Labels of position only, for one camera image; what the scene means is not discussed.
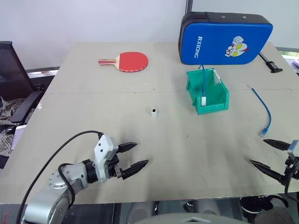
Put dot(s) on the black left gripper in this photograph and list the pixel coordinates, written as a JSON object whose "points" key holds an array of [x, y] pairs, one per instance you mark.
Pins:
{"points": [[114, 171]]}

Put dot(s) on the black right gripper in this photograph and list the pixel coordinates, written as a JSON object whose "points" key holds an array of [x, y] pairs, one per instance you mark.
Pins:
{"points": [[293, 169]]}

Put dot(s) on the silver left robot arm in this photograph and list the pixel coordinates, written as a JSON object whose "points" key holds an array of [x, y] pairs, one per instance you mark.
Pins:
{"points": [[42, 205]]}

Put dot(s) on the small white adapter block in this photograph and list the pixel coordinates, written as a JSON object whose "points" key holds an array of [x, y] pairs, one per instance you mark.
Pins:
{"points": [[153, 114]]}

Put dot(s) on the black white sneaker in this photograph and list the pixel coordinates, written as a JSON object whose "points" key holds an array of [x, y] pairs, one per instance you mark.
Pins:
{"points": [[254, 205]]}

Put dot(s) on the grey rounded robot leg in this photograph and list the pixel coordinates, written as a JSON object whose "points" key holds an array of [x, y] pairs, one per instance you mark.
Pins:
{"points": [[208, 206], [140, 211]]}

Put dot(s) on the green plastic bin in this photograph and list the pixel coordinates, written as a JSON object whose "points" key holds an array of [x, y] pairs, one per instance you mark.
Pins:
{"points": [[212, 107]]}

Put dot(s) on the grey robot torso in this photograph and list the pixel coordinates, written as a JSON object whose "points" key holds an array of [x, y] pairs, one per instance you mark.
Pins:
{"points": [[191, 219]]}

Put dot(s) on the red table tennis paddle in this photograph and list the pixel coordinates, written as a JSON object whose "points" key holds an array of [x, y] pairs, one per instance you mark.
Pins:
{"points": [[133, 61]]}

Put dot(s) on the clear plastic label holder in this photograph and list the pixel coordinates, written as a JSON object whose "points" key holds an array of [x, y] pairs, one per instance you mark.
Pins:
{"points": [[217, 78]]}

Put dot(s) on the white flat device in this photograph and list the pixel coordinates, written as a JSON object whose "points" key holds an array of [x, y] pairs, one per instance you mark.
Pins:
{"points": [[17, 137]]}

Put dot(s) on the dark side desk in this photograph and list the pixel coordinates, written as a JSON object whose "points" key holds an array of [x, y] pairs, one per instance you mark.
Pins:
{"points": [[42, 80]]}

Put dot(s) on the blue black kick pad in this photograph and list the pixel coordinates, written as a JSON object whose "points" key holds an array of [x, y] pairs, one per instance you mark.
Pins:
{"points": [[222, 46]]}

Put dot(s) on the grey patterned cloth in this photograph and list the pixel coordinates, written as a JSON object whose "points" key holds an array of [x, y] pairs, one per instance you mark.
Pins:
{"points": [[7, 112]]}

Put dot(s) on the black mesh office chair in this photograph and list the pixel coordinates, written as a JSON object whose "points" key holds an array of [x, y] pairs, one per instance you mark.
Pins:
{"points": [[11, 70]]}

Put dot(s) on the black vertical pole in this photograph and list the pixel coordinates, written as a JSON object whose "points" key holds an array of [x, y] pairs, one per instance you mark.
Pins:
{"points": [[189, 5]]}

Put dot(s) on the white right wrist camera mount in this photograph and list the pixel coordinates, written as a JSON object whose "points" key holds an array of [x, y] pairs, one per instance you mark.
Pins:
{"points": [[294, 148]]}

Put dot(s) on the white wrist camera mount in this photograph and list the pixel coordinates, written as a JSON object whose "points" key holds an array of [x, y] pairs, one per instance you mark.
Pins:
{"points": [[102, 149], [294, 148]]}

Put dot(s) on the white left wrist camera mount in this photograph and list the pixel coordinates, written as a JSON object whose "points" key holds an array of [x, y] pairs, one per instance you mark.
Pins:
{"points": [[102, 149]]}

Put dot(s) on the window frame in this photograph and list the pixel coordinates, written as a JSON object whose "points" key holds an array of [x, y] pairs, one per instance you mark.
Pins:
{"points": [[289, 51]]}

